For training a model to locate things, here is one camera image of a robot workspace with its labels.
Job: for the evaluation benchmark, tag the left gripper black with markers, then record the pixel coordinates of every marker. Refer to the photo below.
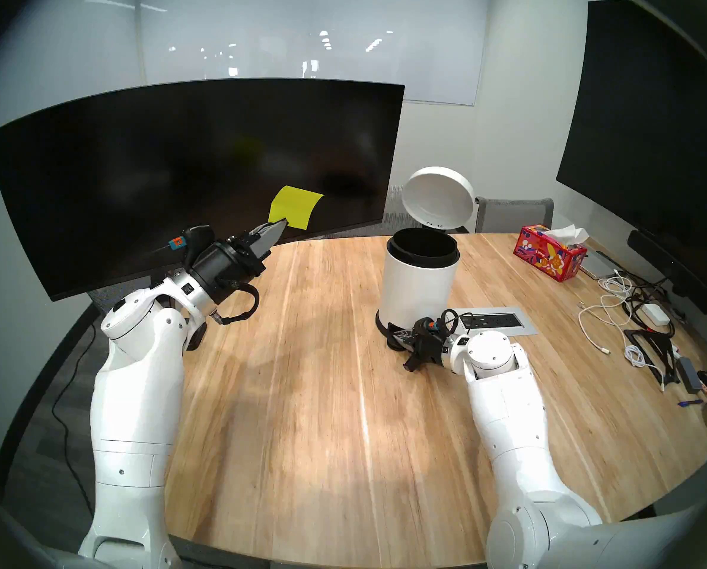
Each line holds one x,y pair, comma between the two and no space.
223,271

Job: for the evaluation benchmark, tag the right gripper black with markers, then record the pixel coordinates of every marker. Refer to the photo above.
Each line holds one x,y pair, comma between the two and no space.
430,351

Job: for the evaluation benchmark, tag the yellow sticky note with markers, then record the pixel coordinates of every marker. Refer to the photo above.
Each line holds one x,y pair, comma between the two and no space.
294,206

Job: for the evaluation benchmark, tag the white pedal trash can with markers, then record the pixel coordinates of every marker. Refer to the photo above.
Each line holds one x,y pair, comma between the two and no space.
416,283

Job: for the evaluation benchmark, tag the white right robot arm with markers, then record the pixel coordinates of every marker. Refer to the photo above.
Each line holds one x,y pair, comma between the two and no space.
508,425

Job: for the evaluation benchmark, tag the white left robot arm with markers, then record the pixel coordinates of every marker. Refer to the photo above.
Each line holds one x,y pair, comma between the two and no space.
134,408

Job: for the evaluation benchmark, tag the curved black computer monitor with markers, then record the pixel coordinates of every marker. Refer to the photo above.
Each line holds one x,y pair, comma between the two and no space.
122,176

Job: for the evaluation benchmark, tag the silver table outlet panel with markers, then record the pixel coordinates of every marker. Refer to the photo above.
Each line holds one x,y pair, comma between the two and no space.
508,320

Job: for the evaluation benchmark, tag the red patterned tissue box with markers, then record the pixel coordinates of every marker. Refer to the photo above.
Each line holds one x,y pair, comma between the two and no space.
546,253

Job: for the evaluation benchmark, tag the grey mesh office chair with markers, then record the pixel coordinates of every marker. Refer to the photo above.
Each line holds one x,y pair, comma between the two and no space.
513,215

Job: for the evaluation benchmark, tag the white glass whiteboard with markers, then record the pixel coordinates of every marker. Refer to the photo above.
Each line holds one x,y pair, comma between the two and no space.
330,40

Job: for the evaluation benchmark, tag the silver laptop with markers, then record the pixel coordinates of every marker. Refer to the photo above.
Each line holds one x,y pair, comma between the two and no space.
596,265

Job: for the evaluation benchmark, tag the black folding laptop stand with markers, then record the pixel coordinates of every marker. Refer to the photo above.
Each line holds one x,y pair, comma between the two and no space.
656,351

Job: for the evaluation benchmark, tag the white power adapter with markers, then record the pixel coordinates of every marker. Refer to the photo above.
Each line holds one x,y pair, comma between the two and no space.
656,313

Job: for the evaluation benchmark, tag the black video sound bar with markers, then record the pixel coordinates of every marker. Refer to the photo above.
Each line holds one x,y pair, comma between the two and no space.
674,271

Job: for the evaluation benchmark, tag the grey adapter block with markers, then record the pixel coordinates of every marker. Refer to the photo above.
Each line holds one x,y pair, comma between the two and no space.
688,373

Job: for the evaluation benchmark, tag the blue pen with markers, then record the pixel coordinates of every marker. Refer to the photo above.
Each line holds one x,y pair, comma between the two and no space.
690,402

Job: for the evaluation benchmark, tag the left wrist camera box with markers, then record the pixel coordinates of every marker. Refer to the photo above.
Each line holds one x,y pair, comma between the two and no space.
196,239

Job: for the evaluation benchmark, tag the large black wall television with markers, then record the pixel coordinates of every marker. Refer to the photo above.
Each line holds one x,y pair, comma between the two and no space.
644,129

